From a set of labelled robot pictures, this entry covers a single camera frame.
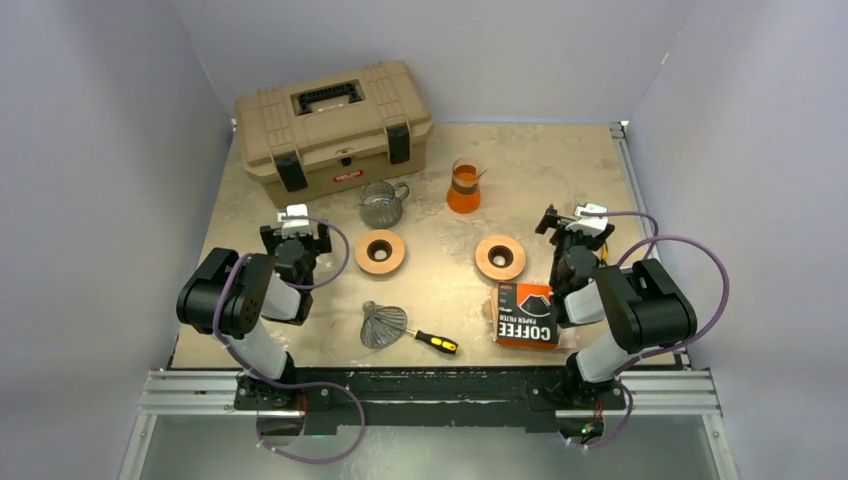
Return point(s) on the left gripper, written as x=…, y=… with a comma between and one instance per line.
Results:
x=319, y=244

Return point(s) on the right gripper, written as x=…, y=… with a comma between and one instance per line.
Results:
x=553, y=219

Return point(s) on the wooden ring holder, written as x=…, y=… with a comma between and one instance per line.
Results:
x=380, y=252
x=500, y=258

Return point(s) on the smoky glass carafe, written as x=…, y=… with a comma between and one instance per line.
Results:
x=381, y=204

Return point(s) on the smoky glass dripper cone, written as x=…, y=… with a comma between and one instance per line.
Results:
x=382, y=325

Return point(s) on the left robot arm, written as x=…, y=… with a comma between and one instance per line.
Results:
x=229, y=296

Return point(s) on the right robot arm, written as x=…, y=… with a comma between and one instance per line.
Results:
x=643, y=307

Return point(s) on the coffee paper filter box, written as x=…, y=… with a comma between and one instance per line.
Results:
x=522, y=316

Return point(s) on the orange glass carafe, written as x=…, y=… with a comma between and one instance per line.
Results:
x=464, y=195

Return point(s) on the tan plastic toolbox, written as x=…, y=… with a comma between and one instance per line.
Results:
x=304, y=141

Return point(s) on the yellow black screwdriver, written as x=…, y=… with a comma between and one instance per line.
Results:
x=439, y=343

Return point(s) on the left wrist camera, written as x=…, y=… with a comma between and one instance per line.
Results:
x=293, y=222

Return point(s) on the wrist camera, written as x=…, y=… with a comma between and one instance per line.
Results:
x=293, y=222
x=589, y=219

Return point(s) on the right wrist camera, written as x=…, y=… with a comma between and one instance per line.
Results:
x=589, y=219

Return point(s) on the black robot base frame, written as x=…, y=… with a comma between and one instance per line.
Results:
x=532, y=398

